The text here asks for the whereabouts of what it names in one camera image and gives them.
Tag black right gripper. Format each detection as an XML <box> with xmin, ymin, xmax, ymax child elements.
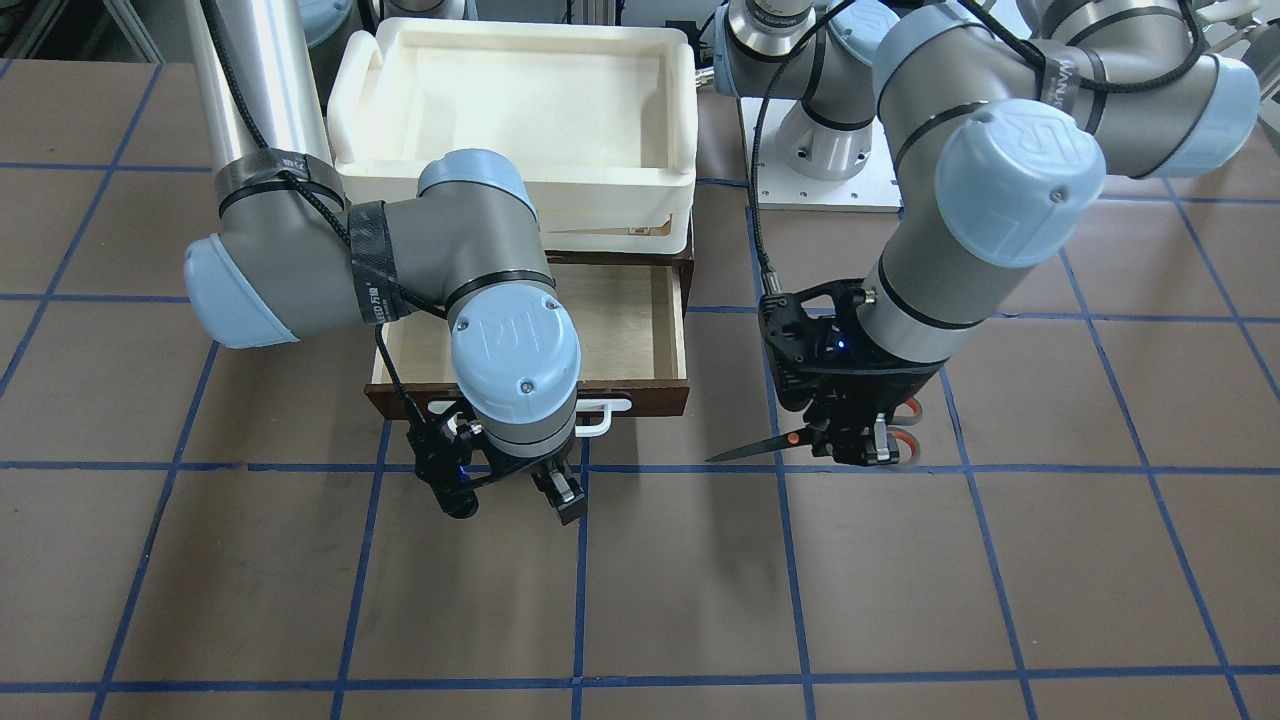
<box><xmin>404</xmin><ymin>398</ymin><xmax>588</xmax><ymax>527</ymax></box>

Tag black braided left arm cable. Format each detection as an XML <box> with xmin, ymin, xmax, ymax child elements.
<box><xmin>750</xmin><ymin>0</ymin><xmax>1216</xmax><ymax>301</ymax></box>

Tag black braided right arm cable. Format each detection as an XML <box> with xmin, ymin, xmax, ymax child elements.
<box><xmin>200</xmin><ymin>0</ymin><xmax>471</xmax><ymax>480</ymax></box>

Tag wooden drawer with white handle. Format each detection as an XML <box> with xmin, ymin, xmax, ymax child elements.
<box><xmin>384</xmin><ymin>264</ymin><xmax>690</xmax><ymax>434</ymax></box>

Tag white plastic tray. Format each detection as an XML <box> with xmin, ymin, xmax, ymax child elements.
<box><xmin>326</xmin><ymin>18</ymin><xmax>698</xmax><ymax>255</ymax></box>

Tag grey orange scissors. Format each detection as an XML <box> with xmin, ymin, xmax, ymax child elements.
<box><xmin>707</xmin><ymin>397</ymin><xmax>924</xmax><ymax>471</ymax></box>

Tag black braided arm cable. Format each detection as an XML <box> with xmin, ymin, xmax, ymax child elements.
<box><xmin>200</xmin><ymin>0</ymin><xmax>471</xmax><ymax>480</ymax></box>
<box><xmin>750</xmin><ymin>0</ymin><xmax>1216</xmax><ymax>301</ymax></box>

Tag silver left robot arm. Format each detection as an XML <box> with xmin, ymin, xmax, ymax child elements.
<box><xmin>714</xmin><ymin>1</ymin><xmax>1261</xmax><ymax>466</ymax></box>

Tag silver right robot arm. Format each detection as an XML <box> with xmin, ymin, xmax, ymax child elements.
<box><xmin>183</xmin><ymin>1</ymin><xmax>588</xmax><ymax>524</ymax></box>

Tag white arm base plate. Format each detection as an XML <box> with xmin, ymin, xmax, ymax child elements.
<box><xmin>739</xmin><ymin>97</ymin><xmax>901</xmax><ymax>211</ymax></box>

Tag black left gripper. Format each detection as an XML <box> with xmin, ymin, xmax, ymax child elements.
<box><xmin>758</xmin><ymin>279</ymin><xmax>942</xmax><ymax>468</ymax></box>

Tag dark wooden drawer cabinet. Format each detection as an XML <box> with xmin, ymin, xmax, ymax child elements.
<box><xmin>545</xmin><ymin>225</ymin><xmax>695</xmax><ymax>311</ymax></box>

